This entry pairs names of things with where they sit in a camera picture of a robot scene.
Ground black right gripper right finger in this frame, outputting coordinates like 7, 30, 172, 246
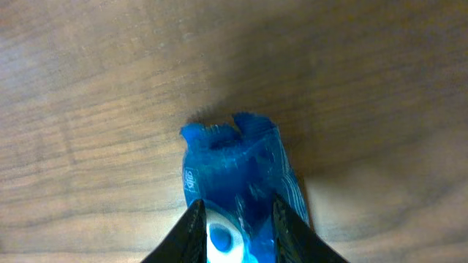
272, 194, 348, 263

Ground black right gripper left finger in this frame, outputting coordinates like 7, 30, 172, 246
142, 199, 208, 263

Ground blue snack wrapper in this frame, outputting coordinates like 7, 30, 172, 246
181, 113, 310, 262

